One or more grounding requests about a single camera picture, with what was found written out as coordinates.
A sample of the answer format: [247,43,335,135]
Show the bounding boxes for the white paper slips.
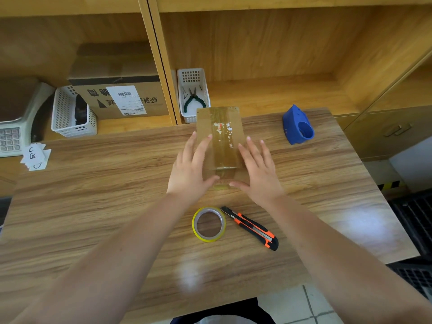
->
[20,143,52,171]

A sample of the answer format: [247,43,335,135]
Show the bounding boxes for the person's left forearm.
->
[10,192,189,324]

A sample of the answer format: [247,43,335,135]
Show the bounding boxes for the green handled pliers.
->
[183,87,207,113]

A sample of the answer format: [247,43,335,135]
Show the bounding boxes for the yellow tape roll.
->
[191,207,227,243]

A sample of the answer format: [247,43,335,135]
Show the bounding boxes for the large labelled cardboard box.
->
[67,42,169,120]

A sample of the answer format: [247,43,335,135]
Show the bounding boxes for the orange black utility knife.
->
[221,206,279,252]

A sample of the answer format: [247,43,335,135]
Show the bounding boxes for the person's left hand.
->
[166,131,221,208]

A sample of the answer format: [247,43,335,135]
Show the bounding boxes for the black plastic crate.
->
[388,261,432,301]
[390,189,432,259]

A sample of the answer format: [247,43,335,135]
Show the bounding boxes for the yellow black striped floor tape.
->
[378,180,405,191]

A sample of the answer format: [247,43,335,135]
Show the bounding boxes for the black floor bin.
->
[0,195,13,233]

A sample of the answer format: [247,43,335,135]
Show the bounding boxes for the wooden shelf unit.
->
[0,0,432,196]

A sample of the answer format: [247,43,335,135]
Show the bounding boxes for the grey electronic weighing scale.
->
[0,76,56,158]

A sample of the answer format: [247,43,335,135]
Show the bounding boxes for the person's right hand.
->
[229,136,287,208]

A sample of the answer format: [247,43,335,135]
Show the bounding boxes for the small taped cardboard box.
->
[195,106,250,191]

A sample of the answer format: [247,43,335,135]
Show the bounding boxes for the black object in basket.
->
[74,94,88,126]

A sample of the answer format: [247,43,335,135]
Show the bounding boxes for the wide white plastic basket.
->
[51,85,98,138]

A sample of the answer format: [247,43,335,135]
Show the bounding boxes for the blue tape dispenser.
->
[282,104,315,145]

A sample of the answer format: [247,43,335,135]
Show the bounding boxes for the narrow white plastic basket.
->
[176,67,211,124]

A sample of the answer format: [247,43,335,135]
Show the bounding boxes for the person's right forearm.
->
[270,195,432,324]

